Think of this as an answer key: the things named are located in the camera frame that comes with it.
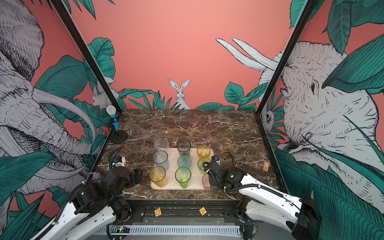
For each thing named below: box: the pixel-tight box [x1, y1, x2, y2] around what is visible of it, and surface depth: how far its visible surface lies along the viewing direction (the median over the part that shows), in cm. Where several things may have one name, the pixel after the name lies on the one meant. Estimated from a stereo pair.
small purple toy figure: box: [92, 171, 101, 180], surface depth 84 cm
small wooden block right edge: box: [263, 161, 270, 172], surface depth 92 cm
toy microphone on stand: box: [106, 105, 128, 145], surface depth 103 cm
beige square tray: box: [150, 147, 215, 190], surface depth 85 cm
